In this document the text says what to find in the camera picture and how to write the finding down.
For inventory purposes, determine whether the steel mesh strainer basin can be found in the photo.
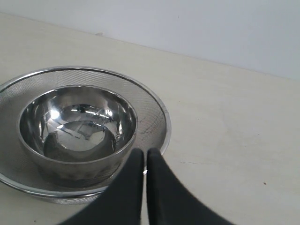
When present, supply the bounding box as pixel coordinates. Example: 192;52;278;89
0;66;171;204

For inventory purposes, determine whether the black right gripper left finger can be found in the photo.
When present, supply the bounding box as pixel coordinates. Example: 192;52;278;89
61;149;144;225

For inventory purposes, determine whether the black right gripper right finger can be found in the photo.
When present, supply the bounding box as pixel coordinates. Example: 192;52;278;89
146;148;232;225

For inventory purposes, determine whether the small stainless steel bowl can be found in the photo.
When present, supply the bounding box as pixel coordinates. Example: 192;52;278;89
17;85;138;188

